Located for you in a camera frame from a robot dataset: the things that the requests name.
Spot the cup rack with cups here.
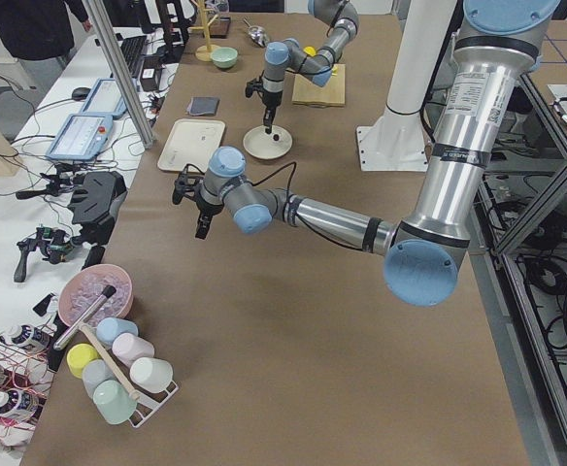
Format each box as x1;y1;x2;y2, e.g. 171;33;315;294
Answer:
70;322;181;429

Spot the blue teach pendant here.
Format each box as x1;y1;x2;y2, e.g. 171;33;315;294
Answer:
46;113;114;162
81;78;126;119

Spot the bamboo cutting board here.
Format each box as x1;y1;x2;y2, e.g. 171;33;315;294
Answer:
291;63;346;107

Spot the blue teach pendant far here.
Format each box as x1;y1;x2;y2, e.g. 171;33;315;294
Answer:
81;78;126;119

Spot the wooden cup stand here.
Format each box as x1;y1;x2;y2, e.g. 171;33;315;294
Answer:
189;0;219;62

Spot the grey folded cloth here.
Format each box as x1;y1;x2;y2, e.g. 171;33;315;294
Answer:
186;96;219;117

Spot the aluminium frame post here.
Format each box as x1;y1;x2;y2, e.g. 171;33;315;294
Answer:
83;0;154;150

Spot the blue teach pendant near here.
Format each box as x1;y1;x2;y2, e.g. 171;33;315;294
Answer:
46;113;114;162

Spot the mint green bowl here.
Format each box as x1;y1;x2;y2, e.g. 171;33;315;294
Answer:
211;47;239;70

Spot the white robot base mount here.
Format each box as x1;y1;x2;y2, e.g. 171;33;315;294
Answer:
357;0;458;172

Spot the steel scoop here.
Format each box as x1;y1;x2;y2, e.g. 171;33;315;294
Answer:
243;17;271;48

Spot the cream round plate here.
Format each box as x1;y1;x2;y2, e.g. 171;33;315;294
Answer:
243;125;293;160

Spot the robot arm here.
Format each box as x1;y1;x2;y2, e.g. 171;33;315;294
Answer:
172;1;557;306
245;1;359;135

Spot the pink bowl with ice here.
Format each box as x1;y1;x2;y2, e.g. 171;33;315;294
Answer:
58;264;133;326

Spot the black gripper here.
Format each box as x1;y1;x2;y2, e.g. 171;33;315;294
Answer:
172;163;223;239
245;75;284;134

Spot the cream rabbit tray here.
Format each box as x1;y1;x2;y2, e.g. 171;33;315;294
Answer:
157;118;225;172

